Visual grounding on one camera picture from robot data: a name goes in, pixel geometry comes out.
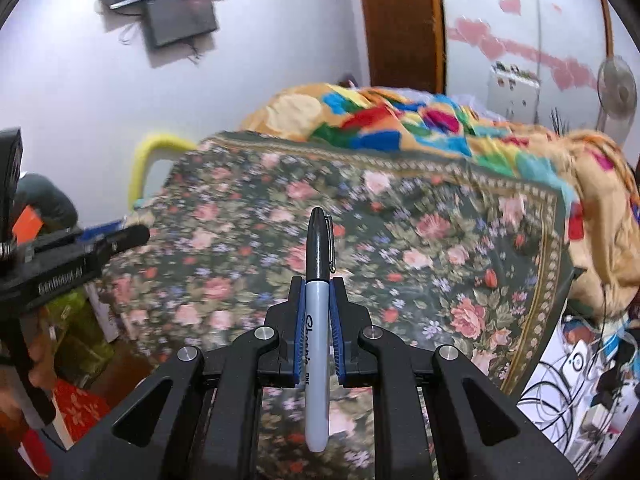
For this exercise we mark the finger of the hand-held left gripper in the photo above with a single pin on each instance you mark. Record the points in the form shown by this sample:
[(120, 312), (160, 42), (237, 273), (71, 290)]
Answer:
[(127, 237), (102, 230)]

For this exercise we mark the pink heart wall stickers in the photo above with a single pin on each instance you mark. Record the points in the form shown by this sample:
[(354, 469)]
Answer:
[(500, 45)]

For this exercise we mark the yellow padded bed rail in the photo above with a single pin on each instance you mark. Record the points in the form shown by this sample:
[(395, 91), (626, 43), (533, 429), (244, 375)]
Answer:
[(145, 152)]

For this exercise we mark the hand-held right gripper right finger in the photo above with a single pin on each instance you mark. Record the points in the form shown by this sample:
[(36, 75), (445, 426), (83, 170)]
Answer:
[(337, 332)]

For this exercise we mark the colourful patchwork blanket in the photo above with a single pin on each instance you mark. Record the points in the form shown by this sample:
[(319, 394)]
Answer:
[(450, 125)]

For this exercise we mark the wall fan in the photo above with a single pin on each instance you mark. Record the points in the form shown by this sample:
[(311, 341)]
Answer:
[(617, 87)]

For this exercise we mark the floral green bedsheet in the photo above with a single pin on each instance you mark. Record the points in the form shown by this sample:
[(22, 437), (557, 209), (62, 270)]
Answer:
[(400, 260)]

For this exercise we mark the person's left hand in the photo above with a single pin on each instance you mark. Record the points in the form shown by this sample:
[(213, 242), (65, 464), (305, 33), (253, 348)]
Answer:
[(40, 365)]

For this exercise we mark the orange card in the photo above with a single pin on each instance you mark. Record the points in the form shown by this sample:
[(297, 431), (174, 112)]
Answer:
[(27, 222)]

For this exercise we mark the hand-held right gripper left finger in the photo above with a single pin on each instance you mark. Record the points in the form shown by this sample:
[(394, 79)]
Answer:
[(300, 330)]

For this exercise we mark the white wall socket panel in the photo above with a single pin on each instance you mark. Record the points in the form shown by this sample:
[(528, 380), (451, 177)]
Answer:
[(512, 92)]

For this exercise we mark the green plastic bag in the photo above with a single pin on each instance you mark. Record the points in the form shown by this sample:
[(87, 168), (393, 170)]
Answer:
[(75, 320)]

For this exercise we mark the grey marker with black cap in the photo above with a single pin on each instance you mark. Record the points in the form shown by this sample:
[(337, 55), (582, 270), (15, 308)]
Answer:
[(316, 320)]

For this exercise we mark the grey cushion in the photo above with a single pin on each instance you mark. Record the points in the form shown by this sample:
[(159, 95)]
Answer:
[(47, 200)]

